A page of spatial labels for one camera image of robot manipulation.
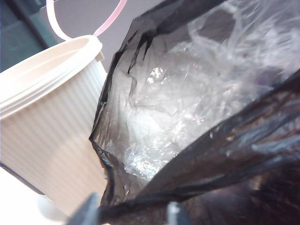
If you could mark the black plastic garbage bag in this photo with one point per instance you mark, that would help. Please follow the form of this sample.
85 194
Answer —
234 164

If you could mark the glass partition with black frame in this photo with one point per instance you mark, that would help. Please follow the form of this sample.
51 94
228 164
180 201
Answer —
18 35

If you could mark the white ribbed plastic trash can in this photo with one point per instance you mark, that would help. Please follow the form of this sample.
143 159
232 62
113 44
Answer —
47 117

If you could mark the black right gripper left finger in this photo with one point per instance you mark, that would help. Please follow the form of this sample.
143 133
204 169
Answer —
86 213

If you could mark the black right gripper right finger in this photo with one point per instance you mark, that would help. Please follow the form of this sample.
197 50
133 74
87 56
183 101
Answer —
178 216

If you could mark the crumpled clear plastic wrap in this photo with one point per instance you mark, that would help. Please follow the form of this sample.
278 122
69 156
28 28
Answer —
175 105

